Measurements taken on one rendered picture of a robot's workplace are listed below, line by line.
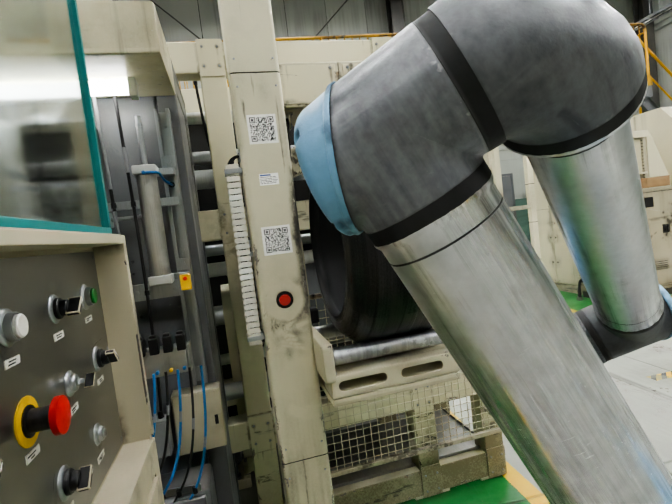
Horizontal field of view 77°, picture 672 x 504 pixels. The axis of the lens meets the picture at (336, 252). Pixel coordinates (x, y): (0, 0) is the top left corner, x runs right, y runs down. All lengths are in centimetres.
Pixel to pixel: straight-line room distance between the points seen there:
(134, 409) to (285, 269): 49
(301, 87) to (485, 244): 121
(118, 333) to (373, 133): 64
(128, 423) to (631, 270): 81
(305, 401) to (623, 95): 103
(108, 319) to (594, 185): 75
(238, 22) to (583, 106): 101
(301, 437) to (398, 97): 106
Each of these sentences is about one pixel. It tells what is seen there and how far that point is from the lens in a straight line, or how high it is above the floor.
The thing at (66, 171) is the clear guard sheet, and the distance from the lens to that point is 70.
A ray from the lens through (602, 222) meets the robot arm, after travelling 50.
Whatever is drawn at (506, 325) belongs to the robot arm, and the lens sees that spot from 36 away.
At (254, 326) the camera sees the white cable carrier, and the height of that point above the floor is 100.
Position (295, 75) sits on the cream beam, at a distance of 150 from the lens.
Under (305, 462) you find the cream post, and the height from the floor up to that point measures 61.
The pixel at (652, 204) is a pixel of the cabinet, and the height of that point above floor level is 106.
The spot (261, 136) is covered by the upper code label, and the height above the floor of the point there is 149.
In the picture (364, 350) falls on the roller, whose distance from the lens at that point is 114.
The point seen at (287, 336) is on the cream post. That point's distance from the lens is 116.
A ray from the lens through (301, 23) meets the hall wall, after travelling 1171.
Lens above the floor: 123
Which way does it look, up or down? 3 degrees down
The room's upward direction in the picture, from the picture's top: 7 degrees counter-clockwise
